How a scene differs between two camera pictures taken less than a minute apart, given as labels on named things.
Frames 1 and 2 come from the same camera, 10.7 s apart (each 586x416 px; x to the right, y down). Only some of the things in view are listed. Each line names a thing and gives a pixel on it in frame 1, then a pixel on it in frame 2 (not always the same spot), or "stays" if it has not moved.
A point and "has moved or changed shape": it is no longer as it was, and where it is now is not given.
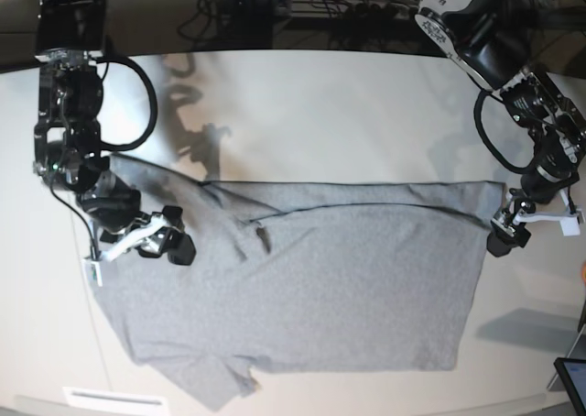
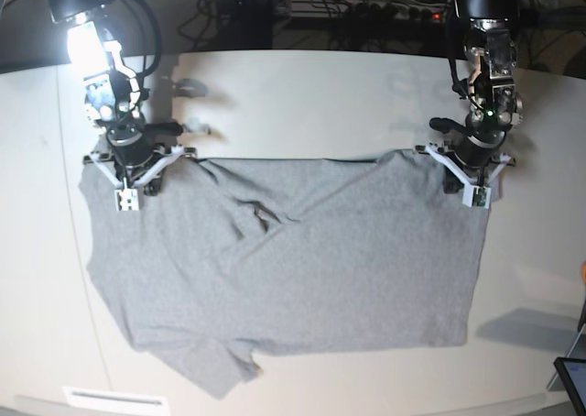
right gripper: x=503 y=224 → x=471 y=154
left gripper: x=179 y=246 → x=134 y=153
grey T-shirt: x=299 y=279 has moved or changed shape
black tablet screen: x=573 y=374 stays
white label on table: x=110 y=399 stays
